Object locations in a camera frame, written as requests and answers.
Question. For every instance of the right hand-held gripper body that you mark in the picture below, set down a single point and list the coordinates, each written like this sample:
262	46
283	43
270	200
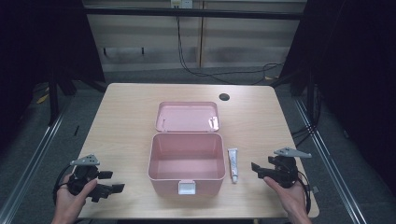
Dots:
285	171

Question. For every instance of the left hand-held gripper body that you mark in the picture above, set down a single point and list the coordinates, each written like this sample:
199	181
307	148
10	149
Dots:
83	179

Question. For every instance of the person's left hand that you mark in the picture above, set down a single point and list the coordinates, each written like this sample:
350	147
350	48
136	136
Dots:
68	203

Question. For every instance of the person's right hand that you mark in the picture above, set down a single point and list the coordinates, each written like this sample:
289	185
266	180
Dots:
292	200

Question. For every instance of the white ointment tube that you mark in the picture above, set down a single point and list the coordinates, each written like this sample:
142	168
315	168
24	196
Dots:
233	163

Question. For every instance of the small black floor object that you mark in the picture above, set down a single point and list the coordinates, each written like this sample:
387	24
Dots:
76	130

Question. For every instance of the pink plastic storage box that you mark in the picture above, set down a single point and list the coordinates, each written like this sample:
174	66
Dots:
186	155

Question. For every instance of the yellow floor tape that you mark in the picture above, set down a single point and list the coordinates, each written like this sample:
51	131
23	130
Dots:
43	99

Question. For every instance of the black curtain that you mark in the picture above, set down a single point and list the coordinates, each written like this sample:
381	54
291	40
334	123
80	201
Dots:
37	46
358	77

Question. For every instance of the metal floor rail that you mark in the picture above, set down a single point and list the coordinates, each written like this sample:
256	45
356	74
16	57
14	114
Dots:
31	161
330	161

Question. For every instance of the black stand post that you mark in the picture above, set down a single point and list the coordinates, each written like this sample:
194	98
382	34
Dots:
310	99
53	99

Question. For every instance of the black horizontal frame bar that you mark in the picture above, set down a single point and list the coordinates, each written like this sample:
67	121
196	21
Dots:
186	13

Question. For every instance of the white wall power outlet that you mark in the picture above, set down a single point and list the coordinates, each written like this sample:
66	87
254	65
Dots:
181	3

